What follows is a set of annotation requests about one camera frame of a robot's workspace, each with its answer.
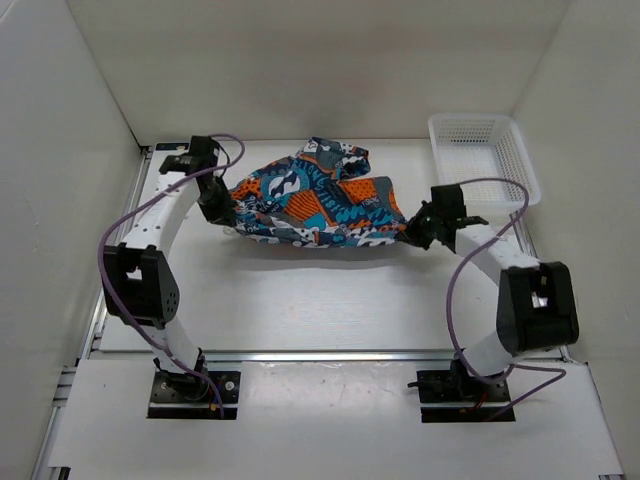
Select colourful patterned shorts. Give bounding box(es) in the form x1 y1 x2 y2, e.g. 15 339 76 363
231 137 408 249

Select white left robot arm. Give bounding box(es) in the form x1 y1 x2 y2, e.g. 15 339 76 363
97 134 236 402

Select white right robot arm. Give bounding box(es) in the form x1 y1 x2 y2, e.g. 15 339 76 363
404 184 579 400

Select white perforated plastic basket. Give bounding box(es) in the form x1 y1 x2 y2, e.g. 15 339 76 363
428 113 541 216

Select blue label sticker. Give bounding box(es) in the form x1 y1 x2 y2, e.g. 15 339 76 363
154 142 189 151

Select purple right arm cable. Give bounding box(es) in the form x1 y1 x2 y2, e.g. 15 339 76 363
445 177 568 416

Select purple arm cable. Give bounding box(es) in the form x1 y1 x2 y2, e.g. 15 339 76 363
96 132 246 416
445 177 568 416

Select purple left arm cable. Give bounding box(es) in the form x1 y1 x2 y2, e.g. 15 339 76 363
96 132 246 416

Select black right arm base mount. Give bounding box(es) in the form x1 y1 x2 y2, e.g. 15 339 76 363
407 370 516 424

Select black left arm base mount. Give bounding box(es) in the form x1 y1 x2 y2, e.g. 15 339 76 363
147 370 242 421

